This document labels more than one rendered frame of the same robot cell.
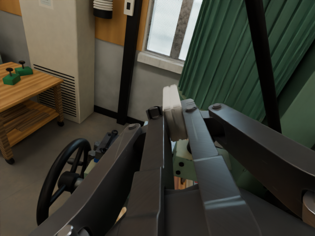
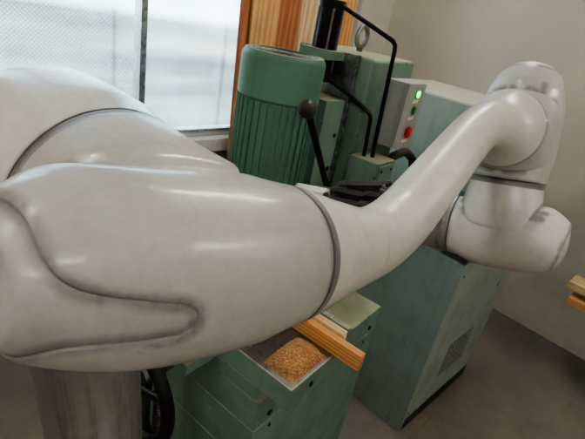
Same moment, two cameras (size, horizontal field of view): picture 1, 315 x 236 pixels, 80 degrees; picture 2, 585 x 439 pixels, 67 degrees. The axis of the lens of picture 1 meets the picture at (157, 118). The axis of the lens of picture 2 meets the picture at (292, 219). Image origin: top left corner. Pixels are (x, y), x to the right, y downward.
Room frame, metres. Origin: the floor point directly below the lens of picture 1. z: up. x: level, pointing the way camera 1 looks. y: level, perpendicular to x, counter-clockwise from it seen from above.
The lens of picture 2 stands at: (-0.25, 0.65, 1.59)
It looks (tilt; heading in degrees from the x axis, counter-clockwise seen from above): 25 degrees down; 303
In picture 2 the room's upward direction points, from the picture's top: 11 degrees clockwise
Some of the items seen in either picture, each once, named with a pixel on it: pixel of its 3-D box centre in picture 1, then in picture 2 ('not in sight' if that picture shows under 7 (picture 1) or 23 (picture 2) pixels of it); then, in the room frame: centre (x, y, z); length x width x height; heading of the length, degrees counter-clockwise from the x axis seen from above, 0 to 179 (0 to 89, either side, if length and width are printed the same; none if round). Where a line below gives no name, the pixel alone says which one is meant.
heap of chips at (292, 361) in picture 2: not in sight; (296, 354); (0.12, -0.02, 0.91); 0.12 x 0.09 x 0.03; 89
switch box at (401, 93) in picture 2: not in sight; (400, 112); (0.21, -0.43, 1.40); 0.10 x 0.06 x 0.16; 89
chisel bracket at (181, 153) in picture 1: (198, 165); not in sight; (0.35, -0.13, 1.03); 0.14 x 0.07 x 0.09; 89
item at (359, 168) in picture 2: not in sight; (366, 185); (0.20, -0.32, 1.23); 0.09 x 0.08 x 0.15; 89
